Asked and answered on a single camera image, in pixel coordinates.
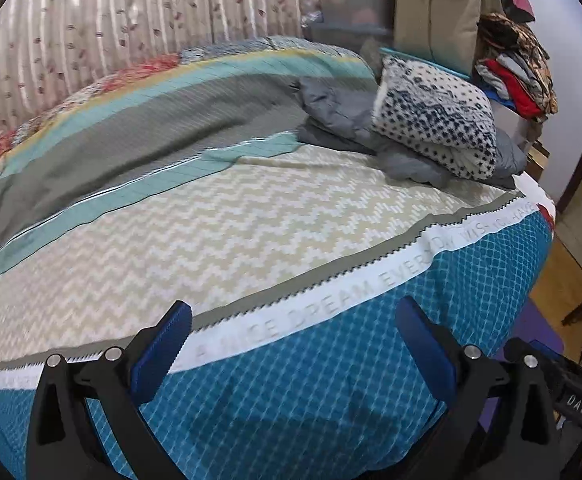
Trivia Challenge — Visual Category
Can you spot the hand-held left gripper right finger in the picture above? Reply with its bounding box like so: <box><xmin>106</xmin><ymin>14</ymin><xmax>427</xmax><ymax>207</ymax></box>
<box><xmin>395</xmin><ymin>296</ymin><xmax>572</xmax><ymax>480</ymax></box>

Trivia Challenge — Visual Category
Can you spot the teal beige patterned bed sheet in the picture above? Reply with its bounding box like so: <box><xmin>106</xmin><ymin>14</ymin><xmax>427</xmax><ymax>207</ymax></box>
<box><xmin>0</xmin><ymin>35</ymin><xmax>556</xmax><ymax>480</ymax></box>

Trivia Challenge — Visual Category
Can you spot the beige cushion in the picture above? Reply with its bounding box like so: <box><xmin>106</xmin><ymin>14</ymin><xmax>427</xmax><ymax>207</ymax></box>
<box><xmin>392</xmin><ymin>0</ymin><xmax>486</xmax><ymax>77</ymax></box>

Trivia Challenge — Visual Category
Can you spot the purple mat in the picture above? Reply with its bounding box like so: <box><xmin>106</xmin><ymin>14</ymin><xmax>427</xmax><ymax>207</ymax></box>
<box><xmin>471</xmin><ymin>297</ymin><xmax>580</xmax><ymax>411</ymax></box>

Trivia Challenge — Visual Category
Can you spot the striped floral curtain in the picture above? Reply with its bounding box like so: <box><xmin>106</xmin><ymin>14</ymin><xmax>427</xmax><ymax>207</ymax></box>
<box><xmin>0</xmin><ymin>0</ymin><xmax>328</xmax><ymax>152</ymax></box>

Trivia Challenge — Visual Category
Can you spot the pile of colourful clothes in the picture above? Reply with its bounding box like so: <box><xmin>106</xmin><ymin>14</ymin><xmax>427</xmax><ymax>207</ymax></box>
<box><xmin>473</xmin><ymin>11</ymin><xmax>558</xmax><ymax>121</ymax></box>

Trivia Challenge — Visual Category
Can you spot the grey comforter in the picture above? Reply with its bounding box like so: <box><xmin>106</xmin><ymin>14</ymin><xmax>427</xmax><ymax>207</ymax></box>
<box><xmin>295</xmin><ymin>77</ymin><xmax>528</xmax><ymax>192</ymax></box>

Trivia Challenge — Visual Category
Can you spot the red teal patchwork quilt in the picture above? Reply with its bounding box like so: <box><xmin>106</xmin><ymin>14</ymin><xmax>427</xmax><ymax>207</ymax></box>
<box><xmin>0</xmin><ymin>37</ymin><xmax>277</xmax><ymax>321</ymax></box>

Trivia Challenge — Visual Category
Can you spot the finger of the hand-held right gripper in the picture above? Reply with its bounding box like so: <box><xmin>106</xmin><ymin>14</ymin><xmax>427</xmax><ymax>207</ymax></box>
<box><xmin>506</xmin><ymin>337</ymin><xmax>572</xmax><ymax>369</ymax></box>

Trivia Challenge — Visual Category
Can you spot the cream speckled fluffy blanket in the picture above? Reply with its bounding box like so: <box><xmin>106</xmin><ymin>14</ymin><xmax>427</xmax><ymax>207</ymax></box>
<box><xmin>371</xmin><ymin>55</ymin><xmax>500</xmax><ymax>182</ymax></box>

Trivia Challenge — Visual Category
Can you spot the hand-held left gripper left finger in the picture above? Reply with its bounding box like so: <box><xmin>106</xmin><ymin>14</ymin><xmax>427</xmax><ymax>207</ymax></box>
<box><xmin>25</xmin><ymin>300</ymin><xmax>194</xmax><ymax>480</ymax></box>

